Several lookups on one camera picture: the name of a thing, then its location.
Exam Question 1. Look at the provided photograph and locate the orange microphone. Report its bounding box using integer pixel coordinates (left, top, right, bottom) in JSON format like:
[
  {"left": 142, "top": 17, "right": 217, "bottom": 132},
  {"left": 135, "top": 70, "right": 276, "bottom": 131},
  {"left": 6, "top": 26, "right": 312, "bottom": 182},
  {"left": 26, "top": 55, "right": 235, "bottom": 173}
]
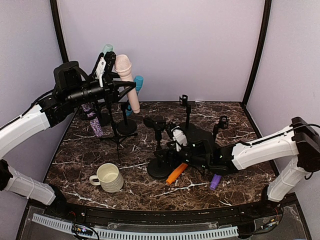
[{"left": 166, "top": 163, "right": 188, "bottom": 185}]

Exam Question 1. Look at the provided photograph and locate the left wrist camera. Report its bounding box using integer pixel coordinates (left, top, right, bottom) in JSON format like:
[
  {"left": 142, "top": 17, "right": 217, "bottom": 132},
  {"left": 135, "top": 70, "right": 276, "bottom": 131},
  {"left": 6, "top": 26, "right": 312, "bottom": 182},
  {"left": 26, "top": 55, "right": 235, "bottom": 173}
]
[{"left": 91, "top": 51, "right": 119, "bottom": 88}]

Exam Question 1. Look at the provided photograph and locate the white slotted cable duct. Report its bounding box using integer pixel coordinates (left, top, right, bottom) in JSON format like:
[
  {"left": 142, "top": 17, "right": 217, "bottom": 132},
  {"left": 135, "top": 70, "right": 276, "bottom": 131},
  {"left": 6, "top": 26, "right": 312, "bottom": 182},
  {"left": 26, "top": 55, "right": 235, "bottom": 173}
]
[{"left": 31, "top": 213, "right": 239, "bottom": 240}]

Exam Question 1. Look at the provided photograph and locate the black front table rail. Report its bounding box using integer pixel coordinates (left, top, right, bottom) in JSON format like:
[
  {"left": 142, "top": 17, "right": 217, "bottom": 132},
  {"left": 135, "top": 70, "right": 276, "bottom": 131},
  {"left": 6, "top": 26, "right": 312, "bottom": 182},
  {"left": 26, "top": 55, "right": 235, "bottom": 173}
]
[{"left": 44, "top": 201, "right": 284, "bottom": 226}]

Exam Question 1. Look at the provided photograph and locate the black stand of purple microphone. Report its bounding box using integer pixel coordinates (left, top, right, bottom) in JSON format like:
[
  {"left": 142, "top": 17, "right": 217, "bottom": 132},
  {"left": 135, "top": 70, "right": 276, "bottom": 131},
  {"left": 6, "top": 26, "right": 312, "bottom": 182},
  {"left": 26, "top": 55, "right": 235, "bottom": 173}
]
[{"left": 212, "top": 115, "right": 229, "bottom": 141}]

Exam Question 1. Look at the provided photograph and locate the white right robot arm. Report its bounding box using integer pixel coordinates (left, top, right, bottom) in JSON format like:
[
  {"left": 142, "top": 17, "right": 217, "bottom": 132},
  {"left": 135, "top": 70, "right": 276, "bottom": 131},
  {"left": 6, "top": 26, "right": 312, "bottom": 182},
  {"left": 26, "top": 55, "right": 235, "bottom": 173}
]
[{"left": 154, "top": 115, "right": 320, "bottom": 217}]

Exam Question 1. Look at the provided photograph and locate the black stand of green microphone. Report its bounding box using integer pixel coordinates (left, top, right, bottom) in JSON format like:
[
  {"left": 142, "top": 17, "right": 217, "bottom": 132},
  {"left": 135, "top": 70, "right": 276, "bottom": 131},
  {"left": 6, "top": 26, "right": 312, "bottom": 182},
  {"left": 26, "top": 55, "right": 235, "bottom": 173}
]
[{"left": 96, "top": 103, "right": 111, "bottom": 127}]

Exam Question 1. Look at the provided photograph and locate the right black frame post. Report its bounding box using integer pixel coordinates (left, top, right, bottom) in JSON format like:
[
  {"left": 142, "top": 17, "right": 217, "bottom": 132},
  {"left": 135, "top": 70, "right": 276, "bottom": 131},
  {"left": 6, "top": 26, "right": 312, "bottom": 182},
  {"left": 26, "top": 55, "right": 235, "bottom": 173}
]
[{"left": 241, "top": 0, "right": 273, "bottom": 108}]

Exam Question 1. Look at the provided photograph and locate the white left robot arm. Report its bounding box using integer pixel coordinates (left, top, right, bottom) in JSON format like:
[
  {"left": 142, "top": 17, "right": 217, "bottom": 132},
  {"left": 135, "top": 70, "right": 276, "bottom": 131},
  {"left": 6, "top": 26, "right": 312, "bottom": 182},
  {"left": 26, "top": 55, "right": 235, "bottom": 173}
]
[{"left": 0, "top": 55, "right": 136, "bottom": 218}]

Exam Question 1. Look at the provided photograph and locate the black frame post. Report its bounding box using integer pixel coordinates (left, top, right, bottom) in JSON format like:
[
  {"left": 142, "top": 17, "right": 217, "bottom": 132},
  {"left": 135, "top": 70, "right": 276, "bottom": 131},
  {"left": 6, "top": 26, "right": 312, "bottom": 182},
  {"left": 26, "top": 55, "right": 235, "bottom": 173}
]
[
  {"left": 49, "top": 0, "right": 69, "bottom": 64},
  {"left": 241, "top": 0, "right": 273, "bottom": 108}
]

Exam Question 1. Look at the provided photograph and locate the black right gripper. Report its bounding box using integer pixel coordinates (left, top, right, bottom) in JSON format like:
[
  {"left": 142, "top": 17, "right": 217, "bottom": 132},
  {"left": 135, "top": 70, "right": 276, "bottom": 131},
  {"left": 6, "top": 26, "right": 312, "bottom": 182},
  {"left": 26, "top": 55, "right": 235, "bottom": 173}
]
[{"left": 154, "top": 140, "right": 211, "bottom": 169}]

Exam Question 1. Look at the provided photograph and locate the black stand of blue microphone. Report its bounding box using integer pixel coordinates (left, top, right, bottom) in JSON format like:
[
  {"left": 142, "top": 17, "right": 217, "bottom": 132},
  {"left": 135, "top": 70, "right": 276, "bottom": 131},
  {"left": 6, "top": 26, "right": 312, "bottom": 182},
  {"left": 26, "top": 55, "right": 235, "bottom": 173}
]
[{"left": 117, "top": 101, "right": 137, "bottom": 135}]

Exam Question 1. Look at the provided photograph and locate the cream ceramic mug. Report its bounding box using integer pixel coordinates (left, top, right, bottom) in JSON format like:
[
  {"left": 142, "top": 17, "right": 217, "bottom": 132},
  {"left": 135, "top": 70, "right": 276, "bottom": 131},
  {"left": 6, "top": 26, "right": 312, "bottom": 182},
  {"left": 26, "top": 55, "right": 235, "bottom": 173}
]
[{"left": 89, "top": 163, "right": 124, "bottom": 193}]

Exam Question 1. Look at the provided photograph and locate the mint green microphone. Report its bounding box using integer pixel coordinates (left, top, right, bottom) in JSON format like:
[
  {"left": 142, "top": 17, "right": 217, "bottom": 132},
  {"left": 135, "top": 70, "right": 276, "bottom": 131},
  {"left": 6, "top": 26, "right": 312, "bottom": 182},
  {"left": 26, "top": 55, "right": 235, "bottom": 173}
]
[{"left": 102, "top": 43, "right": 114, "bottom": 55}]

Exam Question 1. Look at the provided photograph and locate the glitter purple silver microphone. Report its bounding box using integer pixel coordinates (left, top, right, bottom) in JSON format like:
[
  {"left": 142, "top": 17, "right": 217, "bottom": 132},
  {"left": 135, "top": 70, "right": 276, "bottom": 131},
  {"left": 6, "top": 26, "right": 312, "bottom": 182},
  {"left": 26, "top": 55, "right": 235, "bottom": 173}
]
[{"left": 80, "top": 103, "right": 103, "bottom": 138}]

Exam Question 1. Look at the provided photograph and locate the left black frame post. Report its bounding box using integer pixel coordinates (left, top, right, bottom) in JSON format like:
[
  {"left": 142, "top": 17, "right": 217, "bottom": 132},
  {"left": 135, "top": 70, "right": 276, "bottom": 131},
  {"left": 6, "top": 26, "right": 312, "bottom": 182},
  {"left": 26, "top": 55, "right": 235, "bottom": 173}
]
[{"left": 49, "top": 0, "right": 69, "bottom": 64}]

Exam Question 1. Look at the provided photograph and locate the black tripod microphone stand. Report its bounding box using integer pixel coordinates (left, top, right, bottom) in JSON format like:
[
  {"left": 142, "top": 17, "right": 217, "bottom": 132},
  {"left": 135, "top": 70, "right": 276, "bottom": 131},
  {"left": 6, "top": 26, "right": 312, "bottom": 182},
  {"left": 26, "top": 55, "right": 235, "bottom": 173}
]
[{"left": 99, "top": 102, "right": 138, "bottom": 164}]

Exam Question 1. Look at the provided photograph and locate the beige pink microphone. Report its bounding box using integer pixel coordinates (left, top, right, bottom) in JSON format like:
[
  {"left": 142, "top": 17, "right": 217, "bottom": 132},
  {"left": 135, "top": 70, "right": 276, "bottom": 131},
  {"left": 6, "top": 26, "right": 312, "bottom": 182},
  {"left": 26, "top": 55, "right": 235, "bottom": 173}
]
[{"left": 114, "top": 54, "right": 140, "bottom": 114}]

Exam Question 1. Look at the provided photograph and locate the blue microphone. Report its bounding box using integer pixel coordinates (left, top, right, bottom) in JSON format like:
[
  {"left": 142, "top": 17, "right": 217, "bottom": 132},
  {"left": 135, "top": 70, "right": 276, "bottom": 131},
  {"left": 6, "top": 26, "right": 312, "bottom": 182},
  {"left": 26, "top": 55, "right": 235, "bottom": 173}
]
[{"left": 126, "top": 75, "right": 144, "bottom": 116}]

